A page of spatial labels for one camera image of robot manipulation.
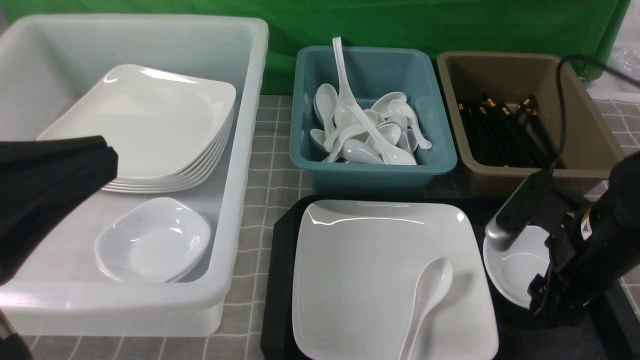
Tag pile of black chopsticks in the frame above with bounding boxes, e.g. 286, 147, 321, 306
457, 94, 557, 168

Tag pile of white spoons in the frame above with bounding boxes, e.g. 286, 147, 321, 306
307, 83, 434, 165

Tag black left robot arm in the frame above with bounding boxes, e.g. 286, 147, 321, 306
0, 136, 119, 284

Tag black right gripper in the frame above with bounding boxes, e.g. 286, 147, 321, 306
485, 170, 601, 327

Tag upright white spoon in bin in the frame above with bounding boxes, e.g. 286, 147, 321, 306
332, 36, 356, 129

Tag grey checkered tablecloth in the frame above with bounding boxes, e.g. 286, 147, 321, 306
22, 95, 639, 360

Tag brown plastic bin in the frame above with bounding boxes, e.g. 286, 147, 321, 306
437, 51, 624, 198

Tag stack of white square plates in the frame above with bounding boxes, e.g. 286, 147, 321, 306
38, 64, 237, 194

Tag stacked small white bowls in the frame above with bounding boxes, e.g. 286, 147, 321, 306
94, 197, 211, 283

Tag black serving tray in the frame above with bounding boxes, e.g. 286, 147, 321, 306
260, 194, 639, 360

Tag white ceramic soup spoon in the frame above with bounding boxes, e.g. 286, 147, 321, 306
397, 257, 454, 360

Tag teal plastic bin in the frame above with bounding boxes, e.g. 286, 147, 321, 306
289, 45, 458, 196

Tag large translucent white bin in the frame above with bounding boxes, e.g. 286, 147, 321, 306
1, 14, 269, 337

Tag black cable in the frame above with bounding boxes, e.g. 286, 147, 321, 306
549, 55, 640, 176

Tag green backdrop cloth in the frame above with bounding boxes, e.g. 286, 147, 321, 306
1, 0, 630, 95

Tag small white sauce bowl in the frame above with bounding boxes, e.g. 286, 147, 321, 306
482, 225, 550, 310

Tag large white square plate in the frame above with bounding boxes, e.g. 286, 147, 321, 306
292, 199, 499, 360

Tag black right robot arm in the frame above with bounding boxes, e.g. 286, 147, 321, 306
484, 153, 640, 328

